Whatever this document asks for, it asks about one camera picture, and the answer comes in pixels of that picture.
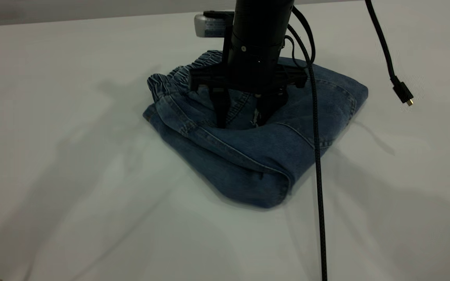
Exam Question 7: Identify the right braided black camera cable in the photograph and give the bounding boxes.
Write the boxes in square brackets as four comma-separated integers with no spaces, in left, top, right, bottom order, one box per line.
[286,6,328,281]

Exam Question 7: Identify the right loose cable with plug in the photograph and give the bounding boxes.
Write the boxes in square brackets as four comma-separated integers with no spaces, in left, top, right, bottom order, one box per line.
[364,0,414,107]

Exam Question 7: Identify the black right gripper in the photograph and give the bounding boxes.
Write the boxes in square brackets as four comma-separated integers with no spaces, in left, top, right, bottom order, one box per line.
[188,41,308,129]

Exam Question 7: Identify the blue denim pants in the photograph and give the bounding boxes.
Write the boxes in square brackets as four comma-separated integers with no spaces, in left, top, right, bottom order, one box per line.
[143,50,369,210]

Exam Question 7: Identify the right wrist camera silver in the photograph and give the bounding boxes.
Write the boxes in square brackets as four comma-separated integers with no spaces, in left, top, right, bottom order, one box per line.
[194,11,236,39]

